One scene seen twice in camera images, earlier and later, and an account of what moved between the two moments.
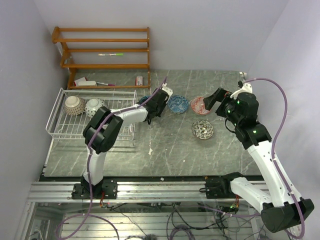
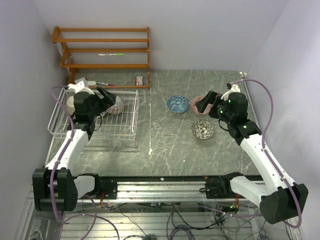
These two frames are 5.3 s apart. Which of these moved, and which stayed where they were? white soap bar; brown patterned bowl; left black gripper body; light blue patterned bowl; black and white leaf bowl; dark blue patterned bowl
Moved: left black gripper body; dark blue patterned bowl
Stayed: brown patterned bowl; light blue patterned bowl; white soap bar; black and white leaf bowl
